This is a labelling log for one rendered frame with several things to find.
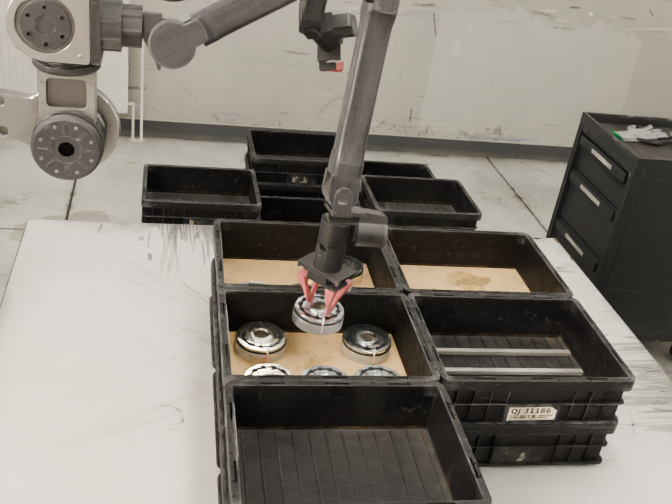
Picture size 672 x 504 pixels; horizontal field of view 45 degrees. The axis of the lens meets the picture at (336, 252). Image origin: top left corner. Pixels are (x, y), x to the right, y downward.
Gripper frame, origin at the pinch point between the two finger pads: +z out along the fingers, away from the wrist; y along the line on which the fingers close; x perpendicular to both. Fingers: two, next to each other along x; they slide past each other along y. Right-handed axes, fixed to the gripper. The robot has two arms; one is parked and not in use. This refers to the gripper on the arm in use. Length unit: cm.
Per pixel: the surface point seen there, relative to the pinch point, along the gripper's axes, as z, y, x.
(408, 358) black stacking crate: 7.5, -17.9, -8.8
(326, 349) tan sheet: 11.2, -2.3, -2.3
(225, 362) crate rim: 1.9, 0.7, 26.3
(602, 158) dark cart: 10, 2, -176
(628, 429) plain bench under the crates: 21, -58, -45
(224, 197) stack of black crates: 47, 105, -89
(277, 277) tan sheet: 11.6, 23.1, -16.1
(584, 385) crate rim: 0, -50, -20
